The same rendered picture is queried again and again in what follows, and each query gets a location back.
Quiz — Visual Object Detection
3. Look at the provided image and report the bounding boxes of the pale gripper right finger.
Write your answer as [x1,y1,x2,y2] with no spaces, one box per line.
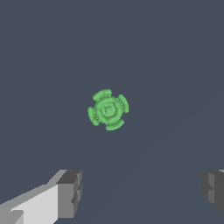
[200,169,224,215]

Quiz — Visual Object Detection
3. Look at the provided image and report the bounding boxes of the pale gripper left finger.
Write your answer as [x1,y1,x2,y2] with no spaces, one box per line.
[0,169,83,224]

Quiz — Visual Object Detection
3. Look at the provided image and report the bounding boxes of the green round knobbed object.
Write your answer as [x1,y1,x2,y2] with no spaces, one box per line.
[87,88,130,131]

